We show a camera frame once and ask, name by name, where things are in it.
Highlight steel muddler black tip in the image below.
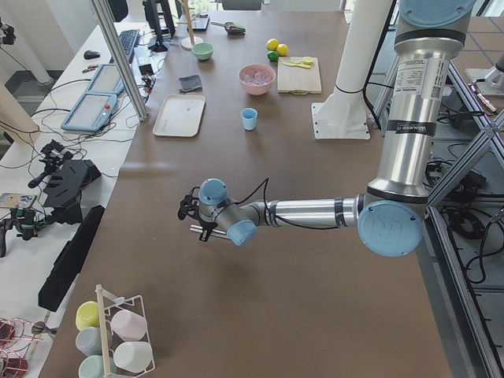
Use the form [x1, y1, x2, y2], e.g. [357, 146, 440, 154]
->
[190, 224, 228, 242]

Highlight white cup rack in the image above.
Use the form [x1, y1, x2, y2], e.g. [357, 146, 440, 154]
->
[76, 284, 156, 377]

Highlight green lime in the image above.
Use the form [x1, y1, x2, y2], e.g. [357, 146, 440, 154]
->
[267, 51, 279, 62]

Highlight cream rabbit tray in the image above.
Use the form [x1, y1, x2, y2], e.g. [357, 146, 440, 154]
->
[153, 94, 206, 138]

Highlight wooden cup stand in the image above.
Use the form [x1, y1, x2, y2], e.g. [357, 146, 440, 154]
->
[178, 0, 204, 50]

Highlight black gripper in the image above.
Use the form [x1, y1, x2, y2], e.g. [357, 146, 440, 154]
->
[177, 187, 217, 242]

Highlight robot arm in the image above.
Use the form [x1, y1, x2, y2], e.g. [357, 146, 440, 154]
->
[178, 1, 474, 257]

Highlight yellow plastic knife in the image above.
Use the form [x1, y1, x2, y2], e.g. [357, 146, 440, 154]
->
[280, 61, 312, 69]

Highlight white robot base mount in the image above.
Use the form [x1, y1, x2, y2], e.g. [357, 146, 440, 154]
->
[312, 0, 395, 140]

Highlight grey folded cloth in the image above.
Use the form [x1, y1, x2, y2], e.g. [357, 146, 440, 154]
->
[179, 75, 202, 93]

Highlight yellow lemon outer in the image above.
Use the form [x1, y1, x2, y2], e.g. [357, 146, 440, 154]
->
[266, 39, 280, 51]

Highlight light blue cup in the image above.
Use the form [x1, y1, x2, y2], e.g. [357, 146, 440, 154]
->
[241, 108, 258, 131]

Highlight yellow lemon near board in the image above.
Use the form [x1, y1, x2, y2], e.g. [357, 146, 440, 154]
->
[276, 43, 289, 57]

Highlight blue teach pendant near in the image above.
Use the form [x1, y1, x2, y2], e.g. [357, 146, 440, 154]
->
[61, 92, 117, 132]

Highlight blue teach pendant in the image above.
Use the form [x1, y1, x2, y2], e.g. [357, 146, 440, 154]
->
[61, 92, 117, 132]
[87, 64, 124, 95]

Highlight black keyboard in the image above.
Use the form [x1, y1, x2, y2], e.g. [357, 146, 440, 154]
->
[119, 29, 139, 63]

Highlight blue teach pendant far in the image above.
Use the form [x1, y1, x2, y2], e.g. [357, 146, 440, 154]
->
[87, 64, 124, 95]

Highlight metal ice scoop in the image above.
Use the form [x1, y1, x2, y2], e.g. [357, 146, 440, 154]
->
[210, 21, 246, 35]

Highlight black computer mouse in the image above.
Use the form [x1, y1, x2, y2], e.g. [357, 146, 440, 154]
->
[83, 50, 101, 60]

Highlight pink bowl of ice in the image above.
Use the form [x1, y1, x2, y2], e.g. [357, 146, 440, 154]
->
[238, 64, 276, 95]

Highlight wooden cutting board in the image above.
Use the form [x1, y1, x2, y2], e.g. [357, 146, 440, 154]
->
[276, 57, 322, 95]

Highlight mint green bowl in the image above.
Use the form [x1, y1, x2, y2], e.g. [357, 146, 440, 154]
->
[191, 43, 214, 61]

